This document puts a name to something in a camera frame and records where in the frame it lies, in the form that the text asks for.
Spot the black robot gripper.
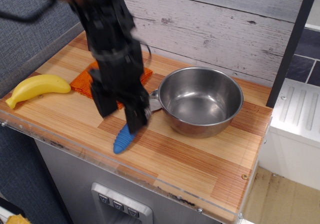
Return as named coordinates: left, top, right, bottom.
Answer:
left=88, top=39, right=151, bottom=134

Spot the stainless steel pot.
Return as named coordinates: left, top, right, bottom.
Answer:
left=157, top=67, right=244, bottom=138

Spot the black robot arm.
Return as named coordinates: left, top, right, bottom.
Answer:
left=50, top=0, right=150, bottom=134

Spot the clear acrylic edge guard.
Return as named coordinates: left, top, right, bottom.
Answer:
left=0, top=102, right=272, bottom=224

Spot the orange folded cloth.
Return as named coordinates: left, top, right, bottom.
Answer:
left=70, top=61, right=153, bottom=99

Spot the yellow plastic banana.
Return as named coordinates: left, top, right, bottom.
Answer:
left=6, top=74, right=71, bottom=109

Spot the yellow object bottom corner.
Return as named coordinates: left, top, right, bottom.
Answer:
left=6, top=215, right=31, bottom=224

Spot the blue handled metal spoon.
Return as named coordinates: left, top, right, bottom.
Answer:
left=113, top=89, right=162, bottom=154

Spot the black vertical frame post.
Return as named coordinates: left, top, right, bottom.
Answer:
left=266, top=0, right=315, bottom=108

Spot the grey toy fridge cabinet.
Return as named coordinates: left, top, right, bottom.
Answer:
left=35, top=140, right=239, bottom=224

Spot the white toy sink unit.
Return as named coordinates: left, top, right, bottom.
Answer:
left=258, top=79, right=320, bottom=190

